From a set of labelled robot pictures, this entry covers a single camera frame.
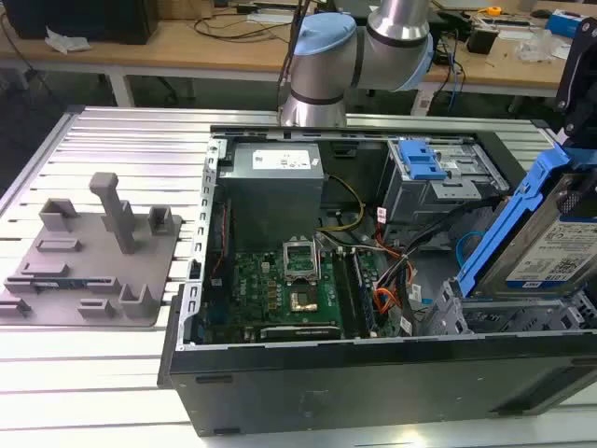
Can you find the hard disk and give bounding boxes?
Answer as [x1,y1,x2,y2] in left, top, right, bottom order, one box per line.
[456,144,597,300]

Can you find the blue disk data wire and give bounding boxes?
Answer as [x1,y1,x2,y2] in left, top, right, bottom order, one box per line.
[455,231,486,279]

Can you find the coloured disk power wire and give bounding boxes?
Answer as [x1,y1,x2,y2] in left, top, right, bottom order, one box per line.
[372,285,405,329]

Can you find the black RAM slot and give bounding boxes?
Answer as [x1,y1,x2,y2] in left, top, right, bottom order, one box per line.
[331,250,356,340]
[337,250,363,340]
[343,250,368,340]

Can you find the clear plastic bag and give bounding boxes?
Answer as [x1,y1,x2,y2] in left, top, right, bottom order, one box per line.
[516,28,573,63]

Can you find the blue cardboard box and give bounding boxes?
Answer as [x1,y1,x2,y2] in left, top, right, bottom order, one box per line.
[545,8,590,38]

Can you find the small black box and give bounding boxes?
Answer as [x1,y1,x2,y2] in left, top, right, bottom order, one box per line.
[467,23,499,53]

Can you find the blue carrier in drive cage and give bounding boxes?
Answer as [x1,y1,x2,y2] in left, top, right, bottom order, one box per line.
[398,138,448,182]

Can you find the metal drive cage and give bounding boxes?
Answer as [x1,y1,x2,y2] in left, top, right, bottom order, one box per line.
[376,138,510,234]

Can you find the installed RAM stick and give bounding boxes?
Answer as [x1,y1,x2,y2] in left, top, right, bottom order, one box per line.
[352,250,378,338]

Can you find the metal locking lever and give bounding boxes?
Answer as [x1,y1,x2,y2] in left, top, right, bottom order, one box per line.
[313,231,327,282]

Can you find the metal socket cover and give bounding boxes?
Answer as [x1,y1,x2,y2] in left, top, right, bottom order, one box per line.
[283,238,319,282]

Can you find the grey power supply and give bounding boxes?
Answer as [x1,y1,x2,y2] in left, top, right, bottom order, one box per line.
[217,142,326,245]

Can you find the CPU socket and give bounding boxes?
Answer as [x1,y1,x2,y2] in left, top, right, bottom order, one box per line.
[288,288,320,313]

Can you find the black PC case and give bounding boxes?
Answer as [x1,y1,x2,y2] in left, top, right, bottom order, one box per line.
[157,123,597,438]

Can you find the black graphics card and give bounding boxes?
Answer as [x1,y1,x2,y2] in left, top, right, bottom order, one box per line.
[258,324,344,343]

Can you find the green motherboard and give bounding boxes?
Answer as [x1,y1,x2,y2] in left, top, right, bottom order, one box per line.
[204,249,402,344]

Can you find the light wooden desk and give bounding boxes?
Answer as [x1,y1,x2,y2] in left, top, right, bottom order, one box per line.
[0,0,597,113]

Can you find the large black box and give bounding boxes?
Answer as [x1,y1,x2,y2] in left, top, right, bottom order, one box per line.
[2,0,160,46]

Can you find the crumpled clear plastic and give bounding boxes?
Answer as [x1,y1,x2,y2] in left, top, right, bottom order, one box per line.
[44,25,92,53]

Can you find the grey parts rack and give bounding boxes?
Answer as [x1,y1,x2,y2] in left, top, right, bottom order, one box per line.
[0,171,184,328]

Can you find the RAM stick on rack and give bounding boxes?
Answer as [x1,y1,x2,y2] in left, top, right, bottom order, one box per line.
[30,278,90,289]

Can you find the yellow and black wires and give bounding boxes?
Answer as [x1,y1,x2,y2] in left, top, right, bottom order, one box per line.
[319,173,366,233]

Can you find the black wire bundle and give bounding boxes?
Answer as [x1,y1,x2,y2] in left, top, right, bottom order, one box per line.
[372,193,509,304]

